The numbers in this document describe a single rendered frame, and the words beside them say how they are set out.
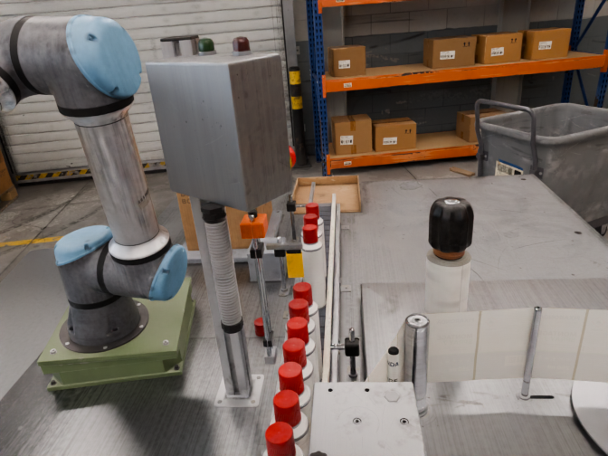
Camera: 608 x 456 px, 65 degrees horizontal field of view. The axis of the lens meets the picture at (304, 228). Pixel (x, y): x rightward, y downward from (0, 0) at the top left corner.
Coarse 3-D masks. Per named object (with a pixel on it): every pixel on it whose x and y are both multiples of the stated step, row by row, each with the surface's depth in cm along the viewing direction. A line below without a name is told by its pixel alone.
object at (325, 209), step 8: (320, 208) 167; (328, 208) 167; (336, 208) 167; (320, 216) 161; (328, 216) 160; (328, 224) 154; (328, 232) 150; (328, 240) 144; (328, 248) 140; (328, 256) 135; (320, 312) 111; (320, 320) 108; (320, 328) 105; (320, 336) 103
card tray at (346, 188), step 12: (300, 180) 202; (312, 180) 202; (324, 180) 202; (336, 180) 201; (348, 180) 201; (300, 192) 196; (324, 192) 194; (336, 192) 193; (348, 192) 192; (348, 204) 180; (360, 204) 173
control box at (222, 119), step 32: (160, 64) 63; (192, 64) 59; (224, 64) 55; (256, 64) 58; (160, 96) 65; (192, 96) 61; (224, 96) 57; (256, 96) 59; (160, 128) 68; (192, 128) 64; (224, 128) 59; (256, 128) 61; (192, 160) 66; (224, 160) 62; (256, 160) 62; (288, 160) 67; (192, 192) 69; (224, 192) 64; (256, 192) 63; (288, 192) 68
